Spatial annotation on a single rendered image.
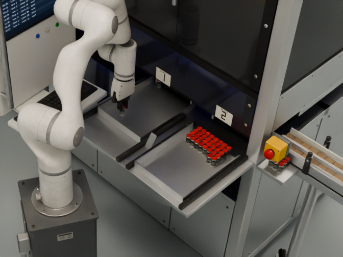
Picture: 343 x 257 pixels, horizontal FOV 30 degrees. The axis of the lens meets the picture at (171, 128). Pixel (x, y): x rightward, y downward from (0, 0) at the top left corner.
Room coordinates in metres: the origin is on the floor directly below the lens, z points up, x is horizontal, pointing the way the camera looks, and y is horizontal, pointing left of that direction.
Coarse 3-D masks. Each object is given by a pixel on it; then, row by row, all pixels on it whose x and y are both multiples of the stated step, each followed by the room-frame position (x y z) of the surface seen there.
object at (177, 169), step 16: (192, 128) 2.03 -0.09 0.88; (160, 144) 1.88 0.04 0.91; (176, 144) 1.92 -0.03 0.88; (144, 160) 1.81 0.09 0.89; (160, 160) 1.82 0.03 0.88; (176, 160) 1.83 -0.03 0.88; (192, 160) 1.84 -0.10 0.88; (224, 160) 1.85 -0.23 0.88; (160, 176) 1.73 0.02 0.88; (176, 176) 1.74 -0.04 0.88; (192, 176) 1.75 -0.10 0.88; (208, 176) 1.75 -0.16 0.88; (176, 192) 1.62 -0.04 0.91; (192, 192) 1.64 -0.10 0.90
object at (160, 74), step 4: (156, 68) 2.21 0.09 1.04; (156, 72) 2.21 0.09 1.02; (160, 72) 2.20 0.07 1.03; (164, 72) 2.18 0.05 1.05; (156, 76) 2.21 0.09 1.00; (160, 76) 2.20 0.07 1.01; (168, 76) 2.17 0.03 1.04; (160, 80) 2.20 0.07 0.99; (168, 80) 2.17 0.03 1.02; (168, 84) 2.16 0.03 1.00
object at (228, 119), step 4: (216, 108) 2.00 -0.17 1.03; (220, 108) 1.98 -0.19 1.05; (216, 112) 1.99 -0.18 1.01; (220, 112) 1.98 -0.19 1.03; (228, 112) 1.96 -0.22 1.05; (216, 116) 1.99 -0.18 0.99; (220, 116) 1.98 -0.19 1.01; (228, 116) 1.96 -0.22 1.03; (232, 116) 1.94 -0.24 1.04; (224, 120) 1.97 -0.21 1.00; (228, 120) 1.95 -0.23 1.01; (228, 124) 1.95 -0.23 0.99
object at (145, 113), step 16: (144, 80) 2.29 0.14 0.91; (144, 96) 2.21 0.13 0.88; (160, 96) 2.22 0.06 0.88; (176, 96) 2.23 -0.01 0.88; (112, 112) 2.08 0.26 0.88; (128, 112) 2.09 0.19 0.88; (144, 112) 2.10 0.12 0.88; (160, 112) 2.11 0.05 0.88; (176, 112) 2.12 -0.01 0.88; (128, 128) 1.95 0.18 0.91; (144, 128) 2.00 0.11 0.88
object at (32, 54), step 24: (24, 0) 2.22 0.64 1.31; (48, 0) 2.33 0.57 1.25; (24, 24) 2.21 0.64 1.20; (48, 24) 2.33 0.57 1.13; (0, 48) 2.10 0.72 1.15; (24, 48) 2.21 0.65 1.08; (48, 48) 2.32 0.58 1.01; (0, 72) 2.08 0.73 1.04; (24, 72) 2.19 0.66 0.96; (48, 72) 2.31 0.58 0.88; (0, 96) 2.07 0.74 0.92; (24, 96) 2.18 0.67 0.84
